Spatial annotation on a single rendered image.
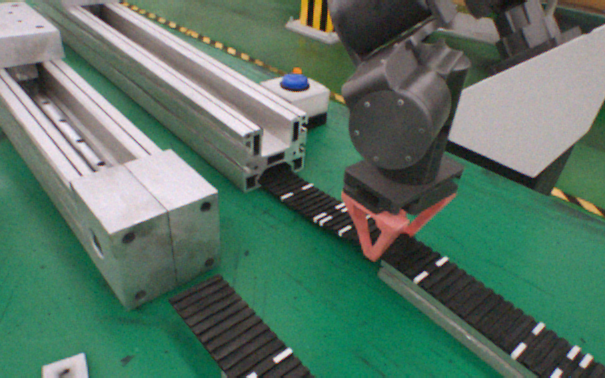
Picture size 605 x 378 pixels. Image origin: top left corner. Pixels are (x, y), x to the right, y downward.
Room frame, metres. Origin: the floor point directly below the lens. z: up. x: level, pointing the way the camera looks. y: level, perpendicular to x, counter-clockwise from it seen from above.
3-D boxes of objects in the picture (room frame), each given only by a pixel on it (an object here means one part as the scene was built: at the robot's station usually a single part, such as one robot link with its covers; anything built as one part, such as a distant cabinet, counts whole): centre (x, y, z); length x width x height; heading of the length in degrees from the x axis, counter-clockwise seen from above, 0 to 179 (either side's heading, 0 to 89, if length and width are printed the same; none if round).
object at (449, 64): (0.36, -0.09, 0.98); 0.07 x 0.06 x 0.07; 156
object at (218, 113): (0.78, 0.32, 0.82); 0.80 x 0.10 x 0.09; 44
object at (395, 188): (0.36, -0.09, 0.92); 0.10 x 0.07 x 0.07; 134
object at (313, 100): (0.67, 0.04, 0.81); 0.10 x 0.08 x 0.06; 134
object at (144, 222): (0.34, 0.14, 0.83); 0.12 x 0.09 x 0.10; 134
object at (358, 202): (0.35, -0.08, 0.85); 0.07 x 0.07 x 0.09; 44
